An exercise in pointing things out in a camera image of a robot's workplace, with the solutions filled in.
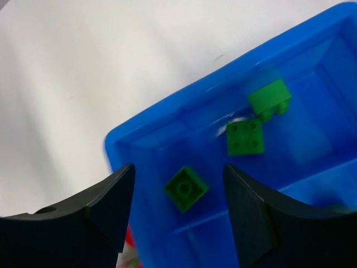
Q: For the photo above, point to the green four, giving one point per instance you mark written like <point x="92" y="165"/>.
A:
<point x="185" y="188"/>

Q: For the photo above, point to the green number two lego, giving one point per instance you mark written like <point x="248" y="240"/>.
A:
<point x="244" y="137"/>

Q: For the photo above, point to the red lego plate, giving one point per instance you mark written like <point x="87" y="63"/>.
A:
<point x="129" y="257"/>

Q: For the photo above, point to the green small lego brick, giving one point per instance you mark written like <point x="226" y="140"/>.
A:
<point x="274" y="98"/>

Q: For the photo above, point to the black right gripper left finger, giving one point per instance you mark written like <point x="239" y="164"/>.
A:
<point x="87" y="229"/>

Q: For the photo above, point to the blue divided sorting bin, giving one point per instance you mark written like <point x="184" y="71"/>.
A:
<point x="253" y="165"/>

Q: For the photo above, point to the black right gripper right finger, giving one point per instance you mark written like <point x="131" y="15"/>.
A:
<point x="271" y="229"/>

